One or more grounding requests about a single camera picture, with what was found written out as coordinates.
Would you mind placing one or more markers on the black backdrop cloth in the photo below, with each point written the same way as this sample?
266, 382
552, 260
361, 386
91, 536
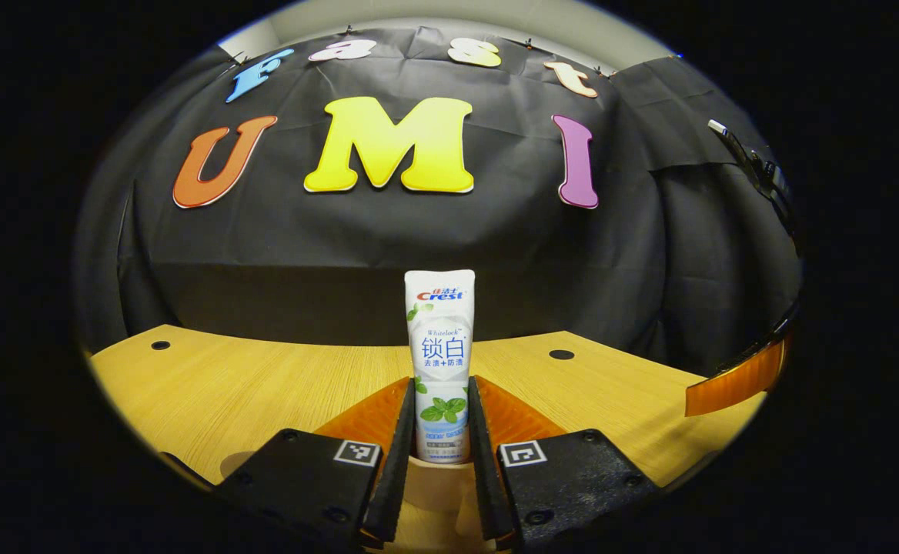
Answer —
303, 246

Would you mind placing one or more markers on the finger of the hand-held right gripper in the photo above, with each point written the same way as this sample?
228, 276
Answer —
734, 385
761, 173

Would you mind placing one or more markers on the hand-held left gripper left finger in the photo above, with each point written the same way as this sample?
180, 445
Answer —
399, 469

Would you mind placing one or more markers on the wooden desktop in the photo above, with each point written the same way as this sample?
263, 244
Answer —
226, 385

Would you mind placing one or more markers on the beige cup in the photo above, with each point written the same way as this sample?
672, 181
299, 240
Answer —
438, 485

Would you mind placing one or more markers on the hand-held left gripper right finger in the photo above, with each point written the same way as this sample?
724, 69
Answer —
482, 477

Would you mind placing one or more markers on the white toothpaste tube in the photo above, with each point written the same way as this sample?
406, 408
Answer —
440, 346

